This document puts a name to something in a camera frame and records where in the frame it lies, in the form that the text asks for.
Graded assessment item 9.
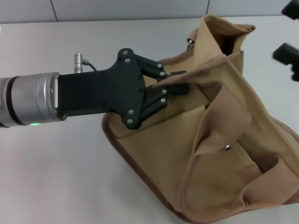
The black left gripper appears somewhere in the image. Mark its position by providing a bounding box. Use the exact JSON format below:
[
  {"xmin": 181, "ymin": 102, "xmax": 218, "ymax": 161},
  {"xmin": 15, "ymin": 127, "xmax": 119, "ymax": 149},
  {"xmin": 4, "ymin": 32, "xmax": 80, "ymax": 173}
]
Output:
[{"xmin": 57, "ymin": 48, "xmax": 187, "ymax": 130}]

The khaki canvas food bag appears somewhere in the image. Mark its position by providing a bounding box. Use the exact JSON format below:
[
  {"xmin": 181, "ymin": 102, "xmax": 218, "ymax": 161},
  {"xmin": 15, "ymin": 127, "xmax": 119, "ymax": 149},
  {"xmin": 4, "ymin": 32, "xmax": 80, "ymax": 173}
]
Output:
[{"xmin": 101, "ymin": 14, "xmax": 299, "ymax": 224}]

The silver cable connector with cable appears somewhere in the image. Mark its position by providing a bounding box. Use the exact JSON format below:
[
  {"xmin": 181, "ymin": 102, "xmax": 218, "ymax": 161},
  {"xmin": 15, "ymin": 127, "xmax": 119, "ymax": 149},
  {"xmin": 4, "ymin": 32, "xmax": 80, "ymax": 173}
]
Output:
[{"xmin": 74, "ymin": 53, "xmax": 99, "ymax": 73}]

